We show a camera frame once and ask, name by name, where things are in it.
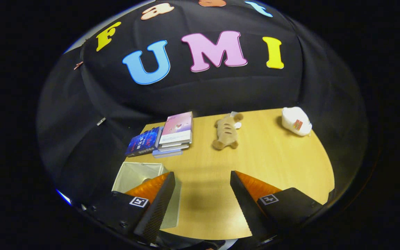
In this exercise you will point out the pink cover book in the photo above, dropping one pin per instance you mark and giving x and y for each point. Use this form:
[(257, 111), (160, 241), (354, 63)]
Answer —
[(177, 126)]

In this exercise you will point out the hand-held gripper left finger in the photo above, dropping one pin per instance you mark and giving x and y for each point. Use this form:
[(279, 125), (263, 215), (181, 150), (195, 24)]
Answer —
[(156, 208)]

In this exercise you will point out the silver clip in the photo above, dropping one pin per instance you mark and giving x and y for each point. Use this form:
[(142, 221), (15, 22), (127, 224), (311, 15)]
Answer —
[(101, 121)]

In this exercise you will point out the dark blue cover book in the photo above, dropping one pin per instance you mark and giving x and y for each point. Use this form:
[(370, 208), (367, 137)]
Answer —
[(144, 142)]

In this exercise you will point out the white book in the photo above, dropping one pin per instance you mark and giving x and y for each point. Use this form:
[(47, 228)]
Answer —
[(174, 146)]

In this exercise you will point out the tan bread-shaped plush toy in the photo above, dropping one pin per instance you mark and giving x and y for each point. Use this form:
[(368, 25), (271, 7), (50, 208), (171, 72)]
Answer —
[(227, 132)]

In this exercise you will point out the copper clip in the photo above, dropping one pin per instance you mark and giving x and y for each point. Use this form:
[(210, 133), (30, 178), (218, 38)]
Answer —
[(78, 65)]

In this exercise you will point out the pale blue book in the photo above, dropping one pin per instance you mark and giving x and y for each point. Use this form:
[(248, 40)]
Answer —
[(167, 153)]

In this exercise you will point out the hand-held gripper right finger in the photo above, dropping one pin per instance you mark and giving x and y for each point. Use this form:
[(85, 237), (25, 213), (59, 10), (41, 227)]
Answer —
[(247, 205)]

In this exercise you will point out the pale green fabric storage box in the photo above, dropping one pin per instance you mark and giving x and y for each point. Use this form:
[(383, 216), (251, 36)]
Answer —
[(134, 173)]

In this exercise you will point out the black backdrop cloth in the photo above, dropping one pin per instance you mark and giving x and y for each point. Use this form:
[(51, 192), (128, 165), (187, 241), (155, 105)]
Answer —
[(203, 90)]

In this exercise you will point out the white plastic packet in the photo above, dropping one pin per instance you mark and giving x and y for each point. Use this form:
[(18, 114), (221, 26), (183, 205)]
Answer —
[(295, 121)]

